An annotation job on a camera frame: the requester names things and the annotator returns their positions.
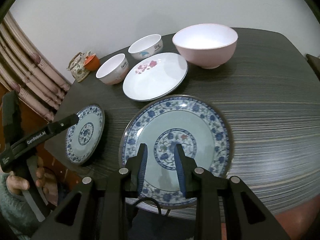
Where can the white bowl rabbit print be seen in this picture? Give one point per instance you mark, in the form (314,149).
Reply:
(114,70)

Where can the white plate pink flowers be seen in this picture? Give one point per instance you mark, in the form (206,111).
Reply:
(155,77)

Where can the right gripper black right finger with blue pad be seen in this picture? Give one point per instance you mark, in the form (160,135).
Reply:
(231,200)

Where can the small blue floral plate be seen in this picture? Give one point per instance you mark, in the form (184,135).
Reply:
(83,138)

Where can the beige patterned curtain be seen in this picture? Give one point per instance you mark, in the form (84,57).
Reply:
(24,69)

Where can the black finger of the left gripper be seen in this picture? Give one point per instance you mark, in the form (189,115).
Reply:
(65,123)

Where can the large blue floral plate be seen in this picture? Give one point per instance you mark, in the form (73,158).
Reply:
(178,120)

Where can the large pink bowl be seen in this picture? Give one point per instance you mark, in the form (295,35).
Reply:
(206,45)

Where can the orange teacup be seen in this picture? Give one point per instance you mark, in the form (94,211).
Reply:
(92,63)

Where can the green fuzzy sleeve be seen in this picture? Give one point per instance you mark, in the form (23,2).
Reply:
(17,212)

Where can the dark side cabinet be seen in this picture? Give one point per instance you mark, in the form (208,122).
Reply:
(314,63)

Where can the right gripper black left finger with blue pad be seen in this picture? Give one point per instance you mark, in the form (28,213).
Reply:
(97,209)

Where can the white bowl dog print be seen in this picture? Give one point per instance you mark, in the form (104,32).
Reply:
(146,47)

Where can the floral ceramic teapot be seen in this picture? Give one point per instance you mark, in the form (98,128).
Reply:
(77,69)

